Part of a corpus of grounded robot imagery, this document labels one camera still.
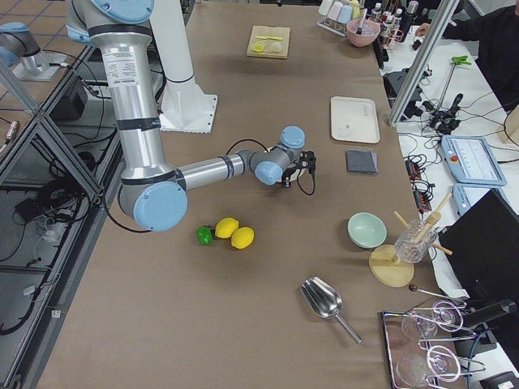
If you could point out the wooden cutting board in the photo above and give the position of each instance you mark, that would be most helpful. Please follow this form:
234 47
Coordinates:
270 31

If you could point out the yellow lemon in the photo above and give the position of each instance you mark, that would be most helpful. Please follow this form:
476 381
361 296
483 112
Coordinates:
242 238
226 227

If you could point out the wooden cup rack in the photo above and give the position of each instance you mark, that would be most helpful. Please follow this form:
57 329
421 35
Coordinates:
390 270

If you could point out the clear glass cup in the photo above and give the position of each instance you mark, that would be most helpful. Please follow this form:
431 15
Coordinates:
411 249

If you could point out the white steamed bun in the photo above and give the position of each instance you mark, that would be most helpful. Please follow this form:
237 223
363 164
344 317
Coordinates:
275 47

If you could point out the metal scoop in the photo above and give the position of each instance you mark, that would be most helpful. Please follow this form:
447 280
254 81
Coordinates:
326 303

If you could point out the mint green bowl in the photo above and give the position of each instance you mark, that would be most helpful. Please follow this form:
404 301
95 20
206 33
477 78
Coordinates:
366 230

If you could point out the blue teach pendant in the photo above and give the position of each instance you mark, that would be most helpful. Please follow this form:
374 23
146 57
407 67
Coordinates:
471 161
465 196

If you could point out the yellow plastic knife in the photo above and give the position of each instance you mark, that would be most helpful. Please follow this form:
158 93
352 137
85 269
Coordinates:
269 38

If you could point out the aluminium frame post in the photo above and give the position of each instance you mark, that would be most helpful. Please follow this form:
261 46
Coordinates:
439 23

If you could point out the pink bowl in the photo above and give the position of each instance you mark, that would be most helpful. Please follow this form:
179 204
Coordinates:
370 31

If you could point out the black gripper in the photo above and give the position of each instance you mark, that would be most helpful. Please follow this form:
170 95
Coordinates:
289 177

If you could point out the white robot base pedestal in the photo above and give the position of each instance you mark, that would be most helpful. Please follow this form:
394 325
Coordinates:
184 105

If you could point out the white rectangular tray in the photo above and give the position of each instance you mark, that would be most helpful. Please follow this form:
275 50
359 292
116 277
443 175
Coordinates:
354 120

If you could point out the yellow lemon lower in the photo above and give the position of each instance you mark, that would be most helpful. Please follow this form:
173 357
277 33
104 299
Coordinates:
242 238

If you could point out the yellow lemon upper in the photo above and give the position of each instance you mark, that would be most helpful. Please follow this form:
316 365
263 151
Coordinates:
226 227

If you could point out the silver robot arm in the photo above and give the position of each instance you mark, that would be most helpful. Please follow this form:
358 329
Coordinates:
152 86

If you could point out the green lime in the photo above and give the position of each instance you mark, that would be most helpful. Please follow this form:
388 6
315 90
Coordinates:
204 235

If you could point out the round white plate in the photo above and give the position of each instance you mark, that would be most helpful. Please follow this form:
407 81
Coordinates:
291 174

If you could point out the grey folded cloth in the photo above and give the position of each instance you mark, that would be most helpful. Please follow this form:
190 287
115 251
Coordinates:
361 161

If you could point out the metal glass holder tray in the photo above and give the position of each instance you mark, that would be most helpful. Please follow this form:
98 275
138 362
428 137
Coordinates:
420 346

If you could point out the black monitor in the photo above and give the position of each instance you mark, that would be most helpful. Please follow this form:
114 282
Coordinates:
484 242

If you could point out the pastel cups rack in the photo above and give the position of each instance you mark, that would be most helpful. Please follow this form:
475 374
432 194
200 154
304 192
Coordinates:
334 15

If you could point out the person in black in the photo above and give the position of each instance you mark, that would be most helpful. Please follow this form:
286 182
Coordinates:
497 37

